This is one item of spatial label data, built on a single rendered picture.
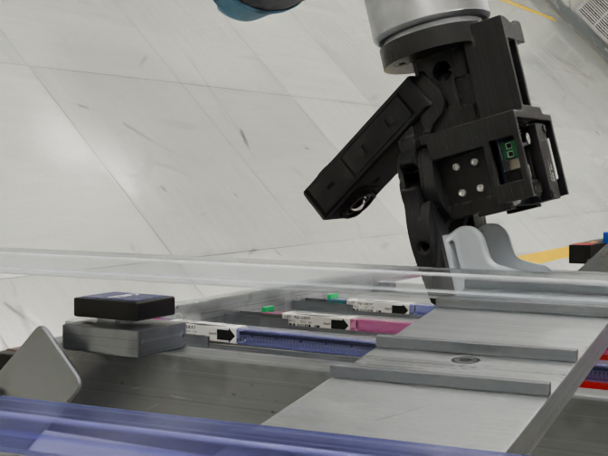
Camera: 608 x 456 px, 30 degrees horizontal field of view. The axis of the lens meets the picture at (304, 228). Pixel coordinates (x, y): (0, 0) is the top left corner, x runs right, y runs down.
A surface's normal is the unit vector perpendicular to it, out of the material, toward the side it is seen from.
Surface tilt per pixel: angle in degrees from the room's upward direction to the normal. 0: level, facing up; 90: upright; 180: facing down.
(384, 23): 115
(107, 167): 0
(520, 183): 90
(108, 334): 90
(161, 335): 44
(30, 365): 90
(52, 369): 90
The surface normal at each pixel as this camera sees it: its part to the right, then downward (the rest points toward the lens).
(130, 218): 0.63, -0.67
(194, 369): -0.50, 0.04
